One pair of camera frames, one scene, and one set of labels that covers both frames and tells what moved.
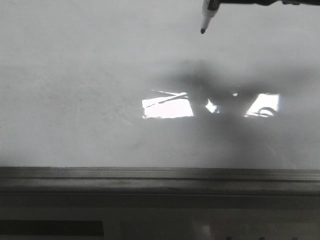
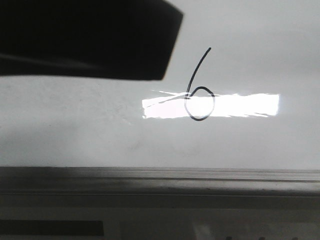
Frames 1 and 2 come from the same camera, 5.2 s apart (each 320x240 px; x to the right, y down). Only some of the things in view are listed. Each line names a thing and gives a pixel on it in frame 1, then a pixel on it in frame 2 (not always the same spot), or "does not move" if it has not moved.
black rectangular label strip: x=51 y=228 does not move
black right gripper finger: x=268 y=2 to x=122 y=39
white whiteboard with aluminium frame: x=126 y=104 does not move
